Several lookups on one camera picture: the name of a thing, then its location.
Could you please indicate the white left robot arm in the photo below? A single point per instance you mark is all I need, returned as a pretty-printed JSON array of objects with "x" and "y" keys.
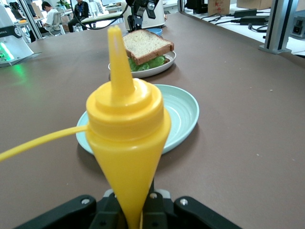
[{"x": 9, "y": 40}]

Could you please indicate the cardboard box red print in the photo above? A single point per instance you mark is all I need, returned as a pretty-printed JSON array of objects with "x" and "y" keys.
[{"x": 218, "y": 7}]

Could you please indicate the dark crust bread slice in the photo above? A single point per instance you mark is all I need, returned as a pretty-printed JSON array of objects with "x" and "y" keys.
[{"x": 147, "y": 44}]

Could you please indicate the white toaster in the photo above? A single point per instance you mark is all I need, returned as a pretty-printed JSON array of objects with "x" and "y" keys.
[{"x": 162, "y": 12}]

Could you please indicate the seated person white shirt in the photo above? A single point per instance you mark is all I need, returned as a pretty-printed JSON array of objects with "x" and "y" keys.
[{"x": 51, "y": 20}]

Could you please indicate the blue plate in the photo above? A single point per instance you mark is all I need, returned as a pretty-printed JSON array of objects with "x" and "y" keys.
[{"x": 156, "y": 31}]

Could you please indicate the beige plate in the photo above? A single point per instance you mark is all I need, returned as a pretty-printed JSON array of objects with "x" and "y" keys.
[{"x": 162, "y": 68}]

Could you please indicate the seated person dark jacket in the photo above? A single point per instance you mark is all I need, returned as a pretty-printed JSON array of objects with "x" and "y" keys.
[{"x": 79, "y": 14}]

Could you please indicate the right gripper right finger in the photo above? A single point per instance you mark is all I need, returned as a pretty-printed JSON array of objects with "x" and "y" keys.
[{"x": 166, "y": 212}]

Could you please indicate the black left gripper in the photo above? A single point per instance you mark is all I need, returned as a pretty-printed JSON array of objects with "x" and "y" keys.
[{"x": 146, "y": 7}]

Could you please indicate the grey electrical box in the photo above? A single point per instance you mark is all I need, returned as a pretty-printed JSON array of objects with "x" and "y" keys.
[{"x": 297, "y": 26}]

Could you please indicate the grey office chair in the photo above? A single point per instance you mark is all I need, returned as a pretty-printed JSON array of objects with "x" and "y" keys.
[{"x": 57, "y": 26}]

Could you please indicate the mint green plate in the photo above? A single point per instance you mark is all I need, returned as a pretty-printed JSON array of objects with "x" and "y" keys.
[{"x": 183, "y": 112}]

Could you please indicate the plain cardboard box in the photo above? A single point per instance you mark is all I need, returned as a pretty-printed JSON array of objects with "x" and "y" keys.
[{"x": 255, "y": 3}]

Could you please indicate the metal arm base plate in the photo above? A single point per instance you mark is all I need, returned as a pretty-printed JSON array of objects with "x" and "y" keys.
[{"x": 35, "y": 55}]

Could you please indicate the green lettuce leaf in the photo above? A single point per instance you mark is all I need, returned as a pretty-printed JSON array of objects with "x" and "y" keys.
[{"x": 145, "y": 64}]

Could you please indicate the yellow squeeze bottle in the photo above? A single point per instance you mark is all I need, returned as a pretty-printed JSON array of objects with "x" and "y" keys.
[{"x": 128, "y": 133}]

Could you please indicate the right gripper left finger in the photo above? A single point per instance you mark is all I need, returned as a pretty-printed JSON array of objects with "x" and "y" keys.
[{"x": 78, "y": 212}]

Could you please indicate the black machine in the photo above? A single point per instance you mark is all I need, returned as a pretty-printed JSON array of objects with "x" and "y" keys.
[{"x": 196, "y": 6}]

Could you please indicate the black power adapter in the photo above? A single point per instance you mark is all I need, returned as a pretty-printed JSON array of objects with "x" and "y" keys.
[
  {"x": 245, "y": 13},
  {"x": 253, "y": 20}
]

